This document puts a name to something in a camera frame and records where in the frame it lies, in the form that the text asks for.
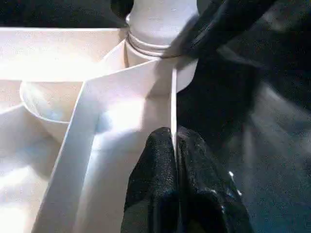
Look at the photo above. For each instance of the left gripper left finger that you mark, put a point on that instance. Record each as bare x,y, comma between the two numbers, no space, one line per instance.
155,189

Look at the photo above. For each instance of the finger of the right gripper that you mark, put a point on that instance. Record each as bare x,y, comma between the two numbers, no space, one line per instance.
218,21

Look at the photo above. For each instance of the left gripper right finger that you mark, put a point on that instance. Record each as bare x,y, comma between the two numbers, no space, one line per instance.
209,194

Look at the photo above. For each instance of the white plastic table leg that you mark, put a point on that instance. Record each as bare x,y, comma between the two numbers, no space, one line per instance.
158,24

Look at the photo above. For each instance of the white plastic table top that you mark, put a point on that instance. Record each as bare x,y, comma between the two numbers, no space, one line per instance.
109,97

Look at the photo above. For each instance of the black work mat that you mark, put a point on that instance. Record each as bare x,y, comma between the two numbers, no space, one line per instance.
267,145

